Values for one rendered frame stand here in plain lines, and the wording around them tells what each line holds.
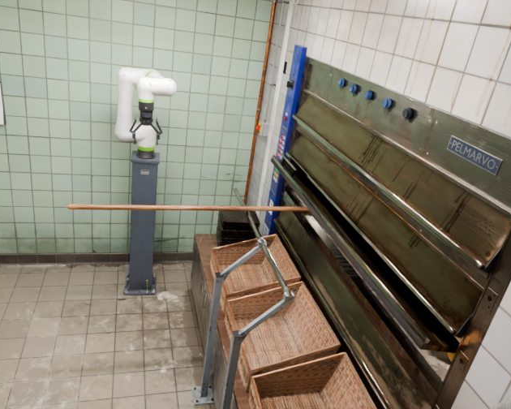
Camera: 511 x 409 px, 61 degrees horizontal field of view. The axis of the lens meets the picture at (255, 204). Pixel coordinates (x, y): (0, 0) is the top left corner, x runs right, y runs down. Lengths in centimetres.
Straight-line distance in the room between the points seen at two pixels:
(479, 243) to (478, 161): 27
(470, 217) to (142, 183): 243
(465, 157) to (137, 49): 264
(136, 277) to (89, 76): 164
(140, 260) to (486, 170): 282
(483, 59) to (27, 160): 329
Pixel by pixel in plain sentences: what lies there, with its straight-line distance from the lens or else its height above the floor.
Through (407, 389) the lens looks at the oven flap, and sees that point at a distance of 200.
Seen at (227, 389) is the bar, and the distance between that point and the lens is 234.
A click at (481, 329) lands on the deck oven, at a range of 161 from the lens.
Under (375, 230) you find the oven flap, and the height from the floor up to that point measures 151.
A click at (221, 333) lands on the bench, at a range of 267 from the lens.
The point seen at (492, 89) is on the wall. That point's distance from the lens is 159.
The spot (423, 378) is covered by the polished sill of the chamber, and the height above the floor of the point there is 117.
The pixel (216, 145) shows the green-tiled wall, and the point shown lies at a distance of 384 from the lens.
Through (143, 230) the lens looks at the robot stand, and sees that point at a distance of 357.
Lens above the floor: 235
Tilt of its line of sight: 24 degrees down
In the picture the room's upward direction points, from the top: 9 degrees clockwise
